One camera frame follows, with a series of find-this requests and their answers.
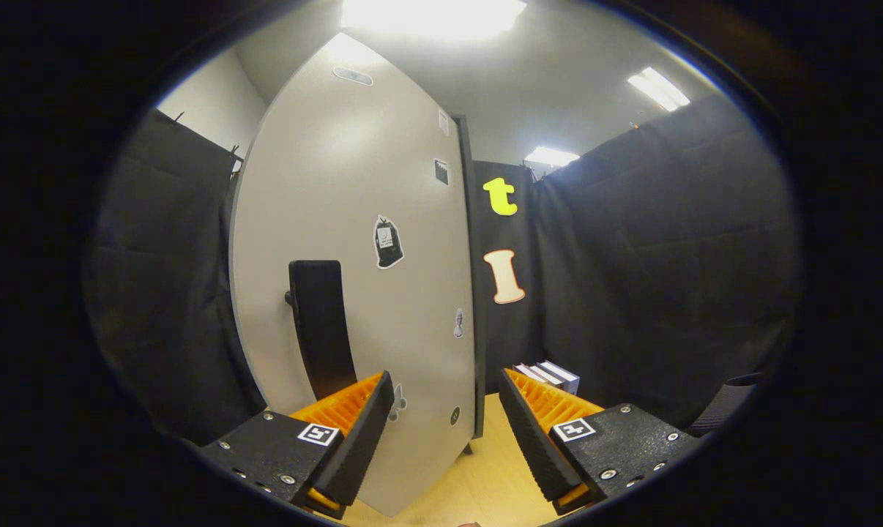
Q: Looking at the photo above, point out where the black backdrop cloth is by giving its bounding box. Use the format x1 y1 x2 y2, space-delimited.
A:
83 95 805 440

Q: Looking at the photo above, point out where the dark grey cabinet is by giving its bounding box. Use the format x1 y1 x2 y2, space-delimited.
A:
452 113 489 456

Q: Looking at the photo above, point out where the dark ribbed object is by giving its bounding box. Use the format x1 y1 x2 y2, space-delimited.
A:
687 373 768 438

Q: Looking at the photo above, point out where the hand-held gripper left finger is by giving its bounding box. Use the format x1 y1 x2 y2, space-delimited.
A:
196 370 396 520

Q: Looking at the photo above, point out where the small ceiling light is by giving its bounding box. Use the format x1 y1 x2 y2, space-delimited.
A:
524 146 581 168

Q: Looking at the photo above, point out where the large ceiling light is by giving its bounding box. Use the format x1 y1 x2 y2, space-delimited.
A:
341 0 528 41

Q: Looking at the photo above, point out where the double strip ceiling light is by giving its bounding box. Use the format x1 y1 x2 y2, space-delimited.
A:
627 67 691 112

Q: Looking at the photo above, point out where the black door handle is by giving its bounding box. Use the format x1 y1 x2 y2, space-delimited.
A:
286 260 358 402

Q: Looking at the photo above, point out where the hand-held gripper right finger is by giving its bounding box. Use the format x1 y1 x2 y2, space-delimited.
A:
499 367 702 515

